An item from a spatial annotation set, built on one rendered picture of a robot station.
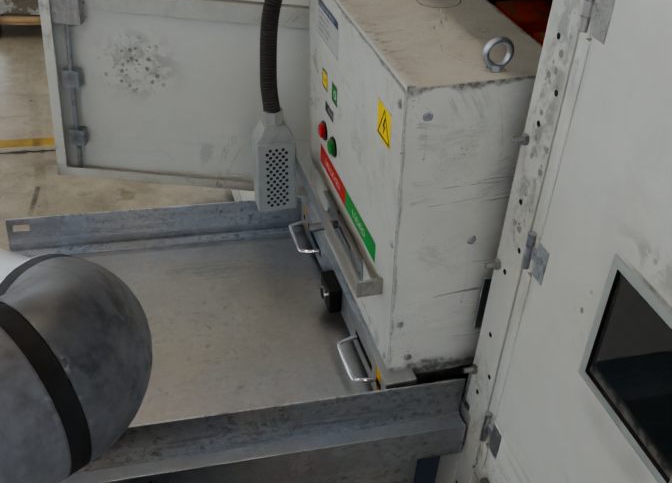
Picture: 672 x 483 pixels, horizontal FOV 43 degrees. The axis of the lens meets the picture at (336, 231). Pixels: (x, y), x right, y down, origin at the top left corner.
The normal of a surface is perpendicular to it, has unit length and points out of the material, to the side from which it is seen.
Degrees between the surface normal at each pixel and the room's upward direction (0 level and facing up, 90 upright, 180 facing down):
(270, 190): 90
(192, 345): 0
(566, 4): 90
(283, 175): 90
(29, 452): 77
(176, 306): 0
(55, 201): 0
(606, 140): 90
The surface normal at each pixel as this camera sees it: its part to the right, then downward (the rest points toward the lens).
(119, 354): 0.85, -0.28
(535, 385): -0.96, 0.08
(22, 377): 0.48, -0.41
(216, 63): -0.04, 0.55
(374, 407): 0.26, 0.55
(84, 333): 0.60, -0.55
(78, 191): 0.07, -0.83
